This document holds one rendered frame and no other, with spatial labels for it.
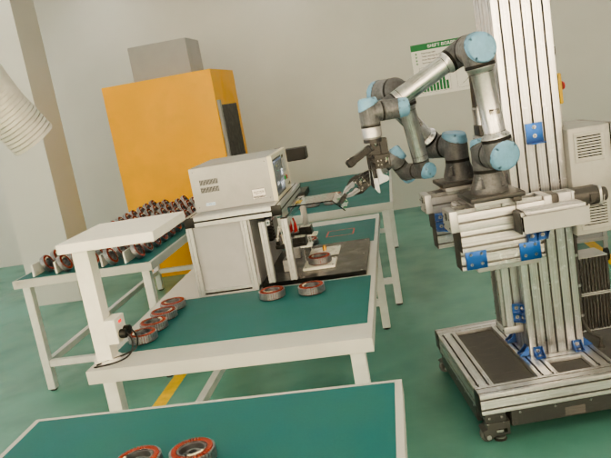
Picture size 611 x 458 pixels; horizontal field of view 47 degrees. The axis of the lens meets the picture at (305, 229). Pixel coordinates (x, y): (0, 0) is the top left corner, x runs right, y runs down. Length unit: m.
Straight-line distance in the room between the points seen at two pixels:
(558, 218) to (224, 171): 1.44
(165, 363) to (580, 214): 1.68
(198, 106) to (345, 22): 2.43
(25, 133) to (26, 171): 4.50
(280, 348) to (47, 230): 4.88
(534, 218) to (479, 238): 0.24
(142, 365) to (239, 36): 6.54
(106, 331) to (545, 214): 1.72
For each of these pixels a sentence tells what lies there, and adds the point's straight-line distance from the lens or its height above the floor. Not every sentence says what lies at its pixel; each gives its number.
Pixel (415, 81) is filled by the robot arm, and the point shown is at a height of 1.54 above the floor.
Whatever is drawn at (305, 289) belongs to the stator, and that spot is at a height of 0.78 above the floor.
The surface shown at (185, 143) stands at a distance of 6.93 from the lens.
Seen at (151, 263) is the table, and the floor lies 0.74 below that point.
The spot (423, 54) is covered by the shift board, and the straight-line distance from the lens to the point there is 8.49.
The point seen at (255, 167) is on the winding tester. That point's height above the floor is 1.28.
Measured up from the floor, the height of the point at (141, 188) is 0.93.
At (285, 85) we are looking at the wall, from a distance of 8.56.
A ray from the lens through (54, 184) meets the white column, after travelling 6.91.
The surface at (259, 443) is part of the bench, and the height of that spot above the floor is 0.75.
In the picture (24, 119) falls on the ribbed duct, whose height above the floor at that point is 1.64.
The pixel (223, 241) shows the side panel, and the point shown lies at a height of 0.99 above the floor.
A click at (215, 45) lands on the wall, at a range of 8.73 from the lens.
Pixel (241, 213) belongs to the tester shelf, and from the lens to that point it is 3.05.
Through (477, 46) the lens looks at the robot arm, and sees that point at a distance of 2.75.
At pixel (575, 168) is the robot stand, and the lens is 3.20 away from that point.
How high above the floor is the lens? 1.56
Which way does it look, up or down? 11 degrees down
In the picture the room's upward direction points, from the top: 10 degrees counter-clockwise
